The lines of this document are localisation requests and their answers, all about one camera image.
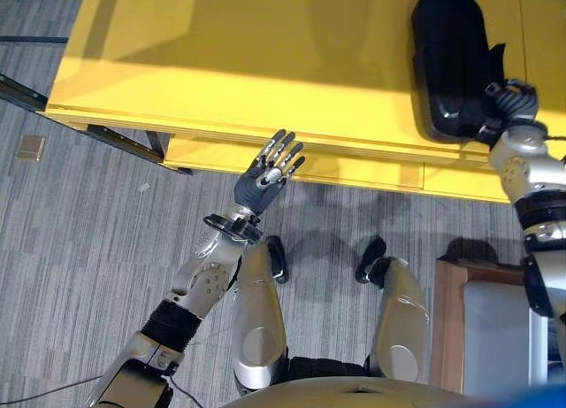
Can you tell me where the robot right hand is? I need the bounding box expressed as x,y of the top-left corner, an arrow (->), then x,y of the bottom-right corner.
483,78 -> 541,126

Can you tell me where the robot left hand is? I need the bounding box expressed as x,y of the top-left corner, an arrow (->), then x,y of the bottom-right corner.
233,128 -> 307,217

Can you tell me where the yellow shelf board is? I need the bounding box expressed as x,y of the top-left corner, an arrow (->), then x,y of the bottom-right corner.
163,135 -> 515,204
36,0 -> 566,166

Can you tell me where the translucent plastic box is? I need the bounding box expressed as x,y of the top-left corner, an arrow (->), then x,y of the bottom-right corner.
461,278 -> 550,401

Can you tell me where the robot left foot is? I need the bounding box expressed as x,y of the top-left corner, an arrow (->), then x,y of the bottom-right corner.
264,235 -> 291,285

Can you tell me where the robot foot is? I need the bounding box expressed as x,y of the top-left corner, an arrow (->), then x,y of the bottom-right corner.
264,235 -> 291,285
355,236 -> 388,289

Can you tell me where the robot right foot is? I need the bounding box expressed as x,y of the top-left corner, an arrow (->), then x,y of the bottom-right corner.
355,236 -> 388,289

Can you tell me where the robot right leg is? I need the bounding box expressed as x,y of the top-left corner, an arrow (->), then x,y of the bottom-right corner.
367,256 -> 431,381

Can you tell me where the robot silver torso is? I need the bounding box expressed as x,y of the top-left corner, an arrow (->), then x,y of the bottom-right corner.
224,356 -> 474,408

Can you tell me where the brass floor outlet cover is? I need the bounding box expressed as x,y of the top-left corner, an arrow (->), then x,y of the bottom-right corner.
16,135 -> 46,162

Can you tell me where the wooden stand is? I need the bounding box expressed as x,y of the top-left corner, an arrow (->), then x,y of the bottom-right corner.
430,253 -> 532,396

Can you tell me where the blue object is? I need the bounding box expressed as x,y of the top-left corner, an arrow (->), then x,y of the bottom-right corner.
503,379 -> 566,408

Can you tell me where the dark metal shelf frame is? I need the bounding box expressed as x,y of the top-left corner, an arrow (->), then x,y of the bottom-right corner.
0,73 -> 194,176

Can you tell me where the black cable on floor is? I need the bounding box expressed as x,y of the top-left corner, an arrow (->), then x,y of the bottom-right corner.
0,373 -> 105,405

